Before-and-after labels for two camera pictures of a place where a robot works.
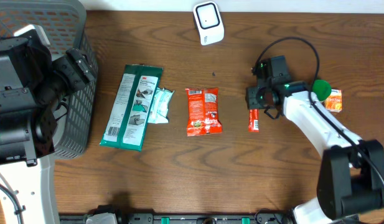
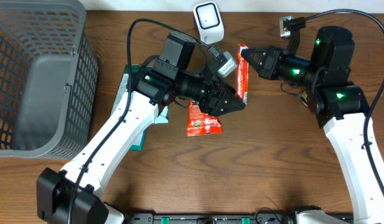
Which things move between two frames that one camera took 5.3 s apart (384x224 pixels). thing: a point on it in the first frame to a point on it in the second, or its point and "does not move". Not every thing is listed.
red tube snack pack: x=253 y=121 to x=243 y=74
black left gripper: x=78 y=64 to x=208 y=105
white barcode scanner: x=209 y=19 does not move
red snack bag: x=203 y=111 does not move
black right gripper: x=250 y=99 to x=272 y=63
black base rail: x=114 y=214 does not move
